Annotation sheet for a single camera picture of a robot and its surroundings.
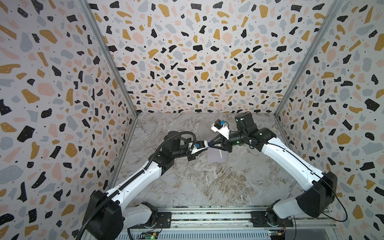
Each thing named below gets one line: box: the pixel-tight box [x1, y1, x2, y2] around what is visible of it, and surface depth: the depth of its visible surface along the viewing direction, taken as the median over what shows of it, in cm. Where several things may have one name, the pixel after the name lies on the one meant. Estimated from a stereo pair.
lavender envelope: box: [207, 147, 228, 163], surface depth 99 cm
